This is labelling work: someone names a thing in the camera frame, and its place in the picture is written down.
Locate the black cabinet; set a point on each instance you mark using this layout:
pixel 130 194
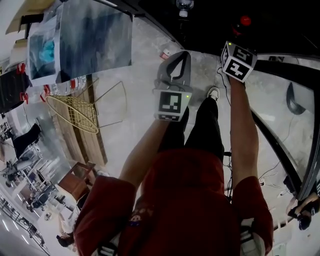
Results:
pixel 12 90

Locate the wooden planks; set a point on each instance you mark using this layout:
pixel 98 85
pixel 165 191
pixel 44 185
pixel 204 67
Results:
pixel 87 142

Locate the person's right forearm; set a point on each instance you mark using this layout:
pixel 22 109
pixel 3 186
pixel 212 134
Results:
pixel 243 130

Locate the person's black trousers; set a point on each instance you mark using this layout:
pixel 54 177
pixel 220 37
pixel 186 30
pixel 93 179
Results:
pixel 205 125

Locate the person's white shoe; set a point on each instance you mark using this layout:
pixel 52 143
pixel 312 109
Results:
pixel 213 93

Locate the clear plastic water bottle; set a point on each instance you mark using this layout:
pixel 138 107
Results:
pixel 184 7

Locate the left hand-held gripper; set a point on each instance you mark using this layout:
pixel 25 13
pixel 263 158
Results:
pixel 171 102

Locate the crushed red label bottle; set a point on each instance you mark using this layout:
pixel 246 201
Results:
pixel 165 54

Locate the black mini fridge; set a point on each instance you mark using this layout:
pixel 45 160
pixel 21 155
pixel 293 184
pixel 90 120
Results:
pixel 287 22

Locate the pack of water bottles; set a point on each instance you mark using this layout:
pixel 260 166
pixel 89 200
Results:
pixel 60 87

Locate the person's red shirt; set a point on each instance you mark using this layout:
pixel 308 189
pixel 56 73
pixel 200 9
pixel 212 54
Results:
pixel 185 205

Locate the person's left forearm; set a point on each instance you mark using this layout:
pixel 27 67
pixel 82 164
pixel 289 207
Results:
pixel 142 152

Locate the black pedestal fan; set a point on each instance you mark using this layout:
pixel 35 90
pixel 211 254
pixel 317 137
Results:
pixel 295 102

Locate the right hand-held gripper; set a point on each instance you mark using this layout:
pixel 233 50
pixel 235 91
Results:
pixel 238 61

